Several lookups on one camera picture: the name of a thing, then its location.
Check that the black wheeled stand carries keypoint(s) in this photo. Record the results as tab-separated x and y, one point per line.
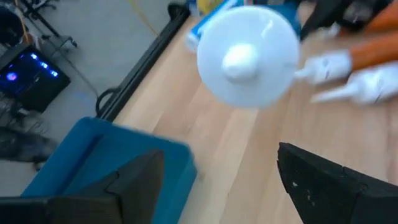
12	28

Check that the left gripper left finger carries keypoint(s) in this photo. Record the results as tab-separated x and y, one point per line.
130	199

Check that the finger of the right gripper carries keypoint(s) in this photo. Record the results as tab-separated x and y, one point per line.
323	14

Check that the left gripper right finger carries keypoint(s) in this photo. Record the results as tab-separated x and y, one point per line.
335	199

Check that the black computer case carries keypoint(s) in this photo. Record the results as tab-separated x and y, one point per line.
34	81

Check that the black aluminium table frame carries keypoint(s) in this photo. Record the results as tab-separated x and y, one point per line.
146	62

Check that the blue silicone tube white cap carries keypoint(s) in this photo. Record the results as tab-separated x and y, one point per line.
206	25
289	15
248	56

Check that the blue plastic tray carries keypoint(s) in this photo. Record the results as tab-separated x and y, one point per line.
93	149

